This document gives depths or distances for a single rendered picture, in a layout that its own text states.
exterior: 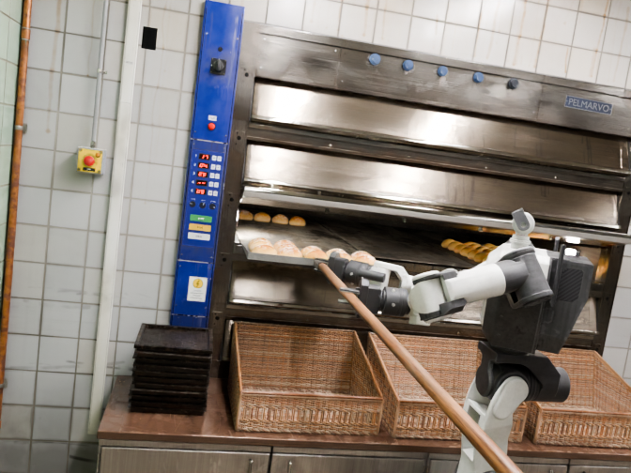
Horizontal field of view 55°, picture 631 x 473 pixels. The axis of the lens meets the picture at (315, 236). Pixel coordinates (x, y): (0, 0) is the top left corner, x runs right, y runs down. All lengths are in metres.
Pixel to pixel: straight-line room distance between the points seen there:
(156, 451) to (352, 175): 1.35
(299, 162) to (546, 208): 1.18
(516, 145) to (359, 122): 0.75
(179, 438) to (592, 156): 2.19
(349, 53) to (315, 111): 0.28
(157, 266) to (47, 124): 0.71
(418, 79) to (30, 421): 2.21
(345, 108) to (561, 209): 1.14
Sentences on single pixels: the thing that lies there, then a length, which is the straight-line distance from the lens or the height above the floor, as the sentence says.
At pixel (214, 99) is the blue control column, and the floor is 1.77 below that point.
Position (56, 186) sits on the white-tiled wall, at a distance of 2.67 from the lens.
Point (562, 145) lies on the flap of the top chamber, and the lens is 3.08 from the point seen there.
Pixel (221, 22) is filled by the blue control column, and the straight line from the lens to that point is 2.61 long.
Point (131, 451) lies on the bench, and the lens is 2.33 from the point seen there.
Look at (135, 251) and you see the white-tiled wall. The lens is 2.66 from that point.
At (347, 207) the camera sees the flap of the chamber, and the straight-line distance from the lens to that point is 2.54.
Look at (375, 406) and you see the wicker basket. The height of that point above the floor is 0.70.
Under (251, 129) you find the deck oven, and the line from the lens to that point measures 2.61.
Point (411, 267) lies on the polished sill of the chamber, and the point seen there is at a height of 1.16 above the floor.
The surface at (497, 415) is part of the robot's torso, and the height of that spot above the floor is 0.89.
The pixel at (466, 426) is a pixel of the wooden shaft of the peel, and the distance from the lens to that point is 1.12.
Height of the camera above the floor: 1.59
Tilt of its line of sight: 7 degrees down
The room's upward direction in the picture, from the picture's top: 8 degrees clockwise
